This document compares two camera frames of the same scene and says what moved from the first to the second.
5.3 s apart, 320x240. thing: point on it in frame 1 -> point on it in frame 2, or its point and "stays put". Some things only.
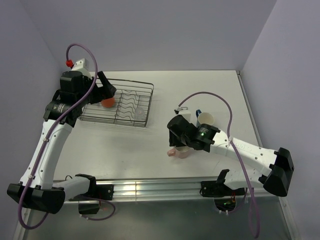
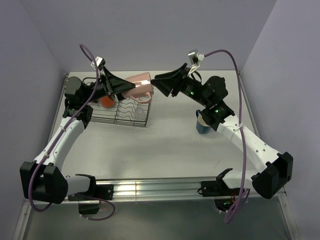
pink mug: x=180 y=152 -> x=143 y=89
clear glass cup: x=139 y=114 stays put
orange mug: x=108 y=103 stays put
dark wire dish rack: x=132 y=102 stays put
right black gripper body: x=178 y=141 -> x=188 y=86
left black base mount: x=104 y=191 stays put
